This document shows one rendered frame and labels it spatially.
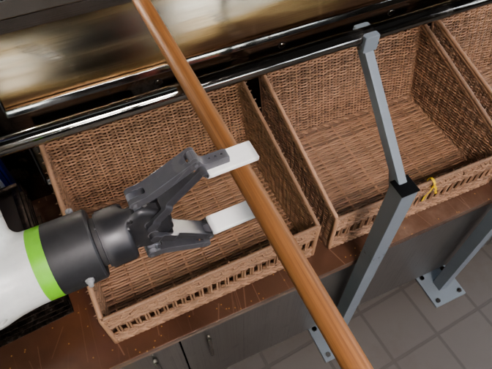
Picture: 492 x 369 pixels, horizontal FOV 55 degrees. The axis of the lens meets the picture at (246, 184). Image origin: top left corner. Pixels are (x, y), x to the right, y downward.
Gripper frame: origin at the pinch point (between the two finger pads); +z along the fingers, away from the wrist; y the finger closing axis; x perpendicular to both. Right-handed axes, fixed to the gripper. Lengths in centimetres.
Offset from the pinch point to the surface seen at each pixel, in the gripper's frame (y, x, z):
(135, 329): 58, -10, -24
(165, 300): 50, -11, -15
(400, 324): 119, 6, 61
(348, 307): 83, 1, 34
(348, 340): -1.3, 24.2, 0.7
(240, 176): -1.2, -0.7, -0.5
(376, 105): 12.8, -14.3, 34.9
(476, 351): 119, 26, 80
